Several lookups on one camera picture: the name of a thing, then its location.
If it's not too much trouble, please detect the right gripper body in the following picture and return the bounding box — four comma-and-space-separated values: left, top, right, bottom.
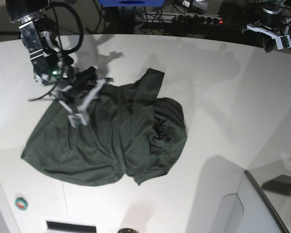
53, 67, 113, 107

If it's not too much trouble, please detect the green red emergency button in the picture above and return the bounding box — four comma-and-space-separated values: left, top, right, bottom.
15, 197, 28, 211

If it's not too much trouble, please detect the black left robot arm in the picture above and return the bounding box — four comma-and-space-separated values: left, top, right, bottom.
242, 0, 291, 53

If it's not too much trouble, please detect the grey monitor frame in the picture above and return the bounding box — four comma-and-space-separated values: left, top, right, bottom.
244, 170, 290, 233

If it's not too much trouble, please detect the white power strip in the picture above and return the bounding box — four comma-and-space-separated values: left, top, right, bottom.
135, 12, 225, 26

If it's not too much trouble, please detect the black round knob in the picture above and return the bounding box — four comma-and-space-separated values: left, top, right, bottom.
117, 228, 137, 233

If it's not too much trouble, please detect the dark green t-shirt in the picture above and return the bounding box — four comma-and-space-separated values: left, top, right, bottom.
21, 68, 187, 186

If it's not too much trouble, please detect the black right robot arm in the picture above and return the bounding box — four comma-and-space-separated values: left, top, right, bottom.
5, 0, 112, 127

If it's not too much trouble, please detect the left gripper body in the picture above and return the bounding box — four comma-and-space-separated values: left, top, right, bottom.
242, 17, 291, 52

